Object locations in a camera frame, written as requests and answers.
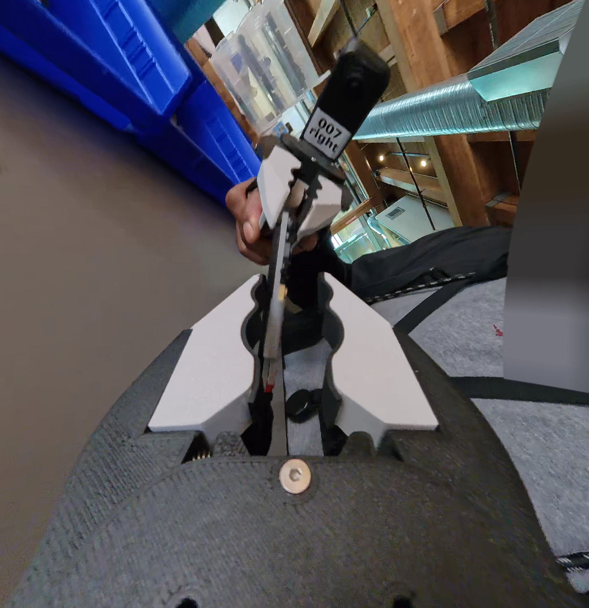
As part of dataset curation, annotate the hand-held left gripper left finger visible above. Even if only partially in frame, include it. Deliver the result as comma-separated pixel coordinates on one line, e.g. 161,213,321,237
147,274,270,435

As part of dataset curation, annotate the person's right forearm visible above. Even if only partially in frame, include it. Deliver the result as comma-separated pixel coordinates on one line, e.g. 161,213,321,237
282,225,511,354

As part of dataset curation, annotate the teal plastic bin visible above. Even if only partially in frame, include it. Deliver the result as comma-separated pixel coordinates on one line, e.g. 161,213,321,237
147,0,228,44

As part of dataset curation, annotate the silver spiral air duct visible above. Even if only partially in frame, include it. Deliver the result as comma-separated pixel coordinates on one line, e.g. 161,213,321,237
354,0,585,143

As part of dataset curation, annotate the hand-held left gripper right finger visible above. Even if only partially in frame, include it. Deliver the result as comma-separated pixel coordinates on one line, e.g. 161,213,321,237
317,273,440,451

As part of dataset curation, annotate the blue plastic bin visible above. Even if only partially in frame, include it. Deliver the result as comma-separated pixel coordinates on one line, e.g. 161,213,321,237
0,0,193,133
133,78,263,206

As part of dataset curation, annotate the black bag strap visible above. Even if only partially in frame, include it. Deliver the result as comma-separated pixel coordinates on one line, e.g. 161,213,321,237
393,284,477,334
453,375,589,408

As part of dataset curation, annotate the clear plastic organizer box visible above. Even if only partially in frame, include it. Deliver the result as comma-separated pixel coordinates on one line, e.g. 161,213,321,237
209,0,334,143

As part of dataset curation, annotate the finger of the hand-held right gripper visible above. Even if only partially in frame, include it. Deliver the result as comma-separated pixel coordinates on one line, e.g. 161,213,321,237
293,178,346,246
256,144,304,232

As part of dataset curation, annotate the person's right hand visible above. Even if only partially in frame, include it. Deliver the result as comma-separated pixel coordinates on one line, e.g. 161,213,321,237
225,178,320,266

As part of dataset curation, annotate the grey red toy brick model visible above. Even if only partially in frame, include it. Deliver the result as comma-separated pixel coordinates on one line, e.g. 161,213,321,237
260,211,293,396

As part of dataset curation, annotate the black cord stopper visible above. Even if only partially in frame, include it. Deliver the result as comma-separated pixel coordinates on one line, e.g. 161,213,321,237
286,389,324,422

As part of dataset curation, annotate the black white braided cord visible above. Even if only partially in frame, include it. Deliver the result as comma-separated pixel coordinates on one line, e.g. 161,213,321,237
366,270,477,305

